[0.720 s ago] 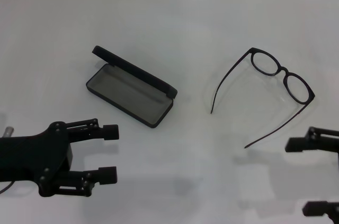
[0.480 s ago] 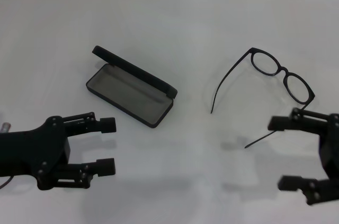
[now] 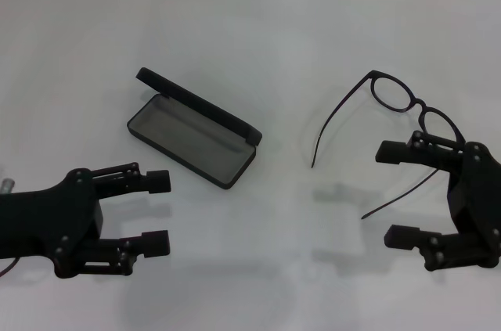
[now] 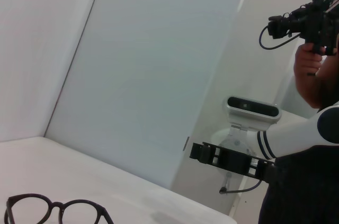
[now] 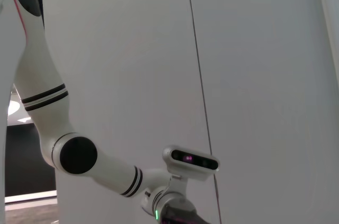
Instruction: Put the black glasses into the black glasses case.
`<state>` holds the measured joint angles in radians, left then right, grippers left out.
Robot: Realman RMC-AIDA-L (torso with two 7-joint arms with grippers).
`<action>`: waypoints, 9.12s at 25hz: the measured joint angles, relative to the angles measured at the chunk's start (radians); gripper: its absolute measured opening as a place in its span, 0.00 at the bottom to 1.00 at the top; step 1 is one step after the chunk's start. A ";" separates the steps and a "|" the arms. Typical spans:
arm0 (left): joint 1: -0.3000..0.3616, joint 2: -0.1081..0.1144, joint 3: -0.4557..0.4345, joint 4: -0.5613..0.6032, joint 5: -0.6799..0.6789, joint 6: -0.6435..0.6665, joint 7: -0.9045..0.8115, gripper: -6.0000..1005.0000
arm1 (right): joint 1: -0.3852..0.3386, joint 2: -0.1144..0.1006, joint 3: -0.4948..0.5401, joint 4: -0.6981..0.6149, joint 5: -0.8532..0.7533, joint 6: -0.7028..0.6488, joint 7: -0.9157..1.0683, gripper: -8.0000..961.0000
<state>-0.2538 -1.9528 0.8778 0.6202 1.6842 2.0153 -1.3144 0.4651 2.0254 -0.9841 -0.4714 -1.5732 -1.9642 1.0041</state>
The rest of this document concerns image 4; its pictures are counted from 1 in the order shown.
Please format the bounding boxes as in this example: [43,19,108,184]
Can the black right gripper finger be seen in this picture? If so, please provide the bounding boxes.
[189,141,221,167]
[249,154,278,183]

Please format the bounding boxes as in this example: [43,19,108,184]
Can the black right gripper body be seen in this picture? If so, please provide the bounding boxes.
[216,146,253,178]

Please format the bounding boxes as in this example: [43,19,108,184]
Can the black round glasses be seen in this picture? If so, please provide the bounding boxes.
[4,193,114,224]

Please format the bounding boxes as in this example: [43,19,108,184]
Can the person forearm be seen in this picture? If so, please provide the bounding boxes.
[293,56,339,110]

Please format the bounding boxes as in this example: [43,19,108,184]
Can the person hand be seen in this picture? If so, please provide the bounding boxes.
[295,43,327,77]

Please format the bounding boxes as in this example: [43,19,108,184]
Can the person in black clothes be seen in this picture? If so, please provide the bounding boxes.
[258,143,339,224]

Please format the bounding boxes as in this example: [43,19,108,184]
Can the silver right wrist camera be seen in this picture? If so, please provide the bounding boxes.
[226,96,282,140]

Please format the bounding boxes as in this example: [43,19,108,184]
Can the video camera black cable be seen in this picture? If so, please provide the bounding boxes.
[258,24,302,50]

